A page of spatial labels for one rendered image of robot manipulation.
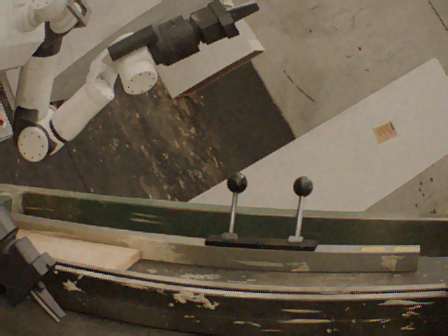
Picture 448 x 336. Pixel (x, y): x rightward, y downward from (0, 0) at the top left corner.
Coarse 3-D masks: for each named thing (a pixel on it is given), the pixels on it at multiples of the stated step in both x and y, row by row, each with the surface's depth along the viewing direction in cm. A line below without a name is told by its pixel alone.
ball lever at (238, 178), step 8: (232, 176) 156; (240, 176) 155; (232, 184) 155; (240, 184) 155; (232, 192) 157; (240, 192) 156; (232, 200) 156; (232, 208) 155; (232, 216) 154; (232, 224) 154; (224, 232) 153; (232, 232) 154; (232, 240) 152
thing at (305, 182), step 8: (304, 176) 154; (296, 184) 153; (304, 184) 152; (312, 184) 154; (296, 192) 153; (304, 192) 153; (296, 224) 152; (296, 232) 151; (288, 240) 150; (296, 240) 150
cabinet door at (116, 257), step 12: (36, 240) 155; (48, 240) 155; (60, 240) 156; (72, 240) 157; (48, 252) 148; (60, 252) 149; (72, 252) 150; (84, 252) 151; (96, 252) 151; (108, 252) 151; (120, 252) 152; (132, 252) 153; (96, 264) 142; (108, 264) 143; (120, 264) 144; (132, 264) 151
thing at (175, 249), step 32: (32, 224) 161; (64, 224) 161; (160, 256) 154; (192, 256) 153; (224, 256) 152; (256, 256) 150; (288, 256) 149; (320, 256) 148; (352, 256) 146; (384, 256) 145; (416, 256) 143
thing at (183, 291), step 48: (0, 288) 123; (48, 288) 120; (96, 288) 118; (144, 288) 116; (192, 288) 116; (240, 288) 117; (288, 288) 116; (336, 288) 114; (384, 288) 112; (432, 288) 110
